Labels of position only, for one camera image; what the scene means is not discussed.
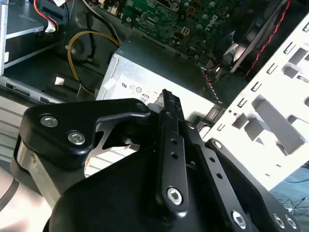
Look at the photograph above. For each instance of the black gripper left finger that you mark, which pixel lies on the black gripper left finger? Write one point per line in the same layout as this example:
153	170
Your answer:
72	120

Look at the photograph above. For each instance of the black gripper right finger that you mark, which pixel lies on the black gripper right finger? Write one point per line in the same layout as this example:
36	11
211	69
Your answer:
217	174

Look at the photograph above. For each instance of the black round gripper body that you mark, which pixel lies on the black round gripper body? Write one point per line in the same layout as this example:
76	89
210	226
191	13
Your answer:
108	200

